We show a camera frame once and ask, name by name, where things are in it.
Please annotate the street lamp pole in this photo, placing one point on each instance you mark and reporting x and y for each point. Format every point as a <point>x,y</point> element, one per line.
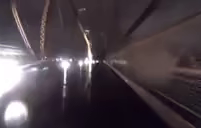
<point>87,40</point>

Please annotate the dark wet asphalt path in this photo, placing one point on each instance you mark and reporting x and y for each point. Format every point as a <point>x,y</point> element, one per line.
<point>98,100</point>

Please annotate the pale concrete kerb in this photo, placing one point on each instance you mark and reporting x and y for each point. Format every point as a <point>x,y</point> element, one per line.
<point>144,95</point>

